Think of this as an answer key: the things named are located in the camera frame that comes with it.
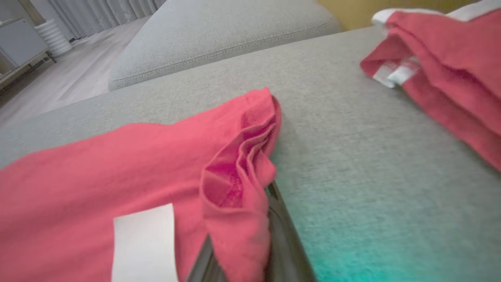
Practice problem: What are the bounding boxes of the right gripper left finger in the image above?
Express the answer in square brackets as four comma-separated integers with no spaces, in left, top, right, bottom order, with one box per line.
[186,235,228,282]

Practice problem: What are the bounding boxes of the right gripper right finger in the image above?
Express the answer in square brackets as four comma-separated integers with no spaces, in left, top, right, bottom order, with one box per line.
[266,181,317,282]

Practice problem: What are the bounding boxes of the red basketball jersey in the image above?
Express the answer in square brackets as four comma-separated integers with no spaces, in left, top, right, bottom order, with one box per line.
[0,87,282,282]

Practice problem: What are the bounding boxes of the red shorts with white stripe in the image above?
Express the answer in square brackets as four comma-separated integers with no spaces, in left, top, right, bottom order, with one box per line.
[360,0,501,171]

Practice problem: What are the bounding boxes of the grey sofa seat cushion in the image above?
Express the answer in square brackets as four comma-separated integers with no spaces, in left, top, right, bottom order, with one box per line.
[108,0,342,91]

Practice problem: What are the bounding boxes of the yellow sofa back cushion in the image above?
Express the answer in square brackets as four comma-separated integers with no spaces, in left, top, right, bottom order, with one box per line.
[317,0,480,31]

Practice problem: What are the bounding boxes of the white ribbed cylinder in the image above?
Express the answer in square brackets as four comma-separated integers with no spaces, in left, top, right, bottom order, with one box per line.
[34,19,74,58]

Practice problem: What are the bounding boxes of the grey pleated curtain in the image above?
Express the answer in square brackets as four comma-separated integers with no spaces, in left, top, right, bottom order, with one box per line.
[49,0,167,40]

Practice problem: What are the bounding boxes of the low tv cabinet with drawers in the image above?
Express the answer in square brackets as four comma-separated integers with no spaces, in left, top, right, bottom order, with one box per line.
[0,18,56,91]

